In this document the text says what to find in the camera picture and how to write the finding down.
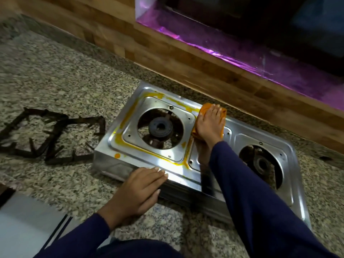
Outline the white panel with dark stripes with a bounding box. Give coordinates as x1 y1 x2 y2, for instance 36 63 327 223
0 191 113 258

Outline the black iron pan support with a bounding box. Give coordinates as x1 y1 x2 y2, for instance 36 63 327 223
0 107 69 159
44 115 107 166

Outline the person's right hand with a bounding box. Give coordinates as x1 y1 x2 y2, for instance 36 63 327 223
195 104 227 167

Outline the person's left hand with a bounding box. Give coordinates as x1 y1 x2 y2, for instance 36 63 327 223
98 167 169 231

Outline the black round burner head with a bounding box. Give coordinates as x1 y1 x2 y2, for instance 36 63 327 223
252 155 272 175
148 117 174 140

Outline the person's left forearm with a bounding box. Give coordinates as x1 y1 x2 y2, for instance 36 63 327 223
34 213 112 258

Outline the person's right forearm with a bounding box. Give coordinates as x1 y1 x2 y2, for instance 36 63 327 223
208 141 340 258

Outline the window with purple-lit sill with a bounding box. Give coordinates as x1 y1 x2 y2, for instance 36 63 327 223
135 0 344 112

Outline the person's dark blue clothing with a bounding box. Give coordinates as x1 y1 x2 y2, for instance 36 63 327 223
95 238 184 258

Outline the stainless steel two-burner gas stove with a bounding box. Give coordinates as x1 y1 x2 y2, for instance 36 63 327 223
91 81 312 230

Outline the orange cleaning cloth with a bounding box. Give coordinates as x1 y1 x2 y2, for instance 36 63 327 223
191 103 227 140

